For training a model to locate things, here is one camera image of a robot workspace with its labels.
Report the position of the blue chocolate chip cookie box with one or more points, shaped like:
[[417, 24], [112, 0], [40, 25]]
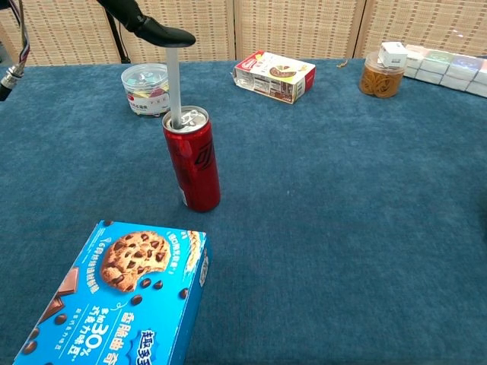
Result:
[[114, 304]]

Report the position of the black tripod stand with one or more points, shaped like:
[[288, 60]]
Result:
[[119, 47]]

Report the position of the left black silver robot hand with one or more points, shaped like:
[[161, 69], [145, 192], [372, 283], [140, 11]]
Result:
[[152, 30]]

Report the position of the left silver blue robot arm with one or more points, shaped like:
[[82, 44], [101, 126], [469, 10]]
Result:
[[11, 76]]

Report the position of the clear plastic straw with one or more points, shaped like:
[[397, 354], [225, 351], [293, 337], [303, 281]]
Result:
[[174, 83]]

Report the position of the blue carpet table cover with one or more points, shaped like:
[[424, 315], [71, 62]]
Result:
[[323, 209]]

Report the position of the clear jar of colourful clips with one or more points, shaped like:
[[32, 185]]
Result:
[[148, 89]]

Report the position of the small brown rubber band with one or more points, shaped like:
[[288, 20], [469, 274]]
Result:
[[342, 64]]

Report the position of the white red snack box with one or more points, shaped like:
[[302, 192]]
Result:
[[274, 78]]

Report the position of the bamboo folding screen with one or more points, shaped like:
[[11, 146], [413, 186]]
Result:
[[289, 26]]

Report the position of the small white box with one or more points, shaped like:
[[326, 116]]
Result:
[[392, 55]]

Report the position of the red soda can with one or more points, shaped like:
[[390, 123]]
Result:
[[196, 171]]

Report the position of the wrapped pack of pastel boxes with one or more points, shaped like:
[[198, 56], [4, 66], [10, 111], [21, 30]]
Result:
[[445, 68]]

